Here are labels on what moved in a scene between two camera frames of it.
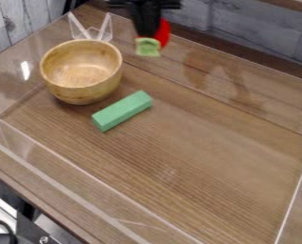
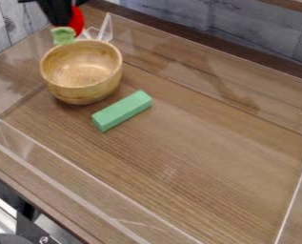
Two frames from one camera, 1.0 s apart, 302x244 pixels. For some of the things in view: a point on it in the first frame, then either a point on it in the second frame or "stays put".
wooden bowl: (81, 71) stays put
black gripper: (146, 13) to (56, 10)
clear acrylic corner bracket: (95, 33) stays put
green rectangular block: (122, 111) stays put
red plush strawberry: (149, 45) to (77, 20)
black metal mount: (28, 232) stays put
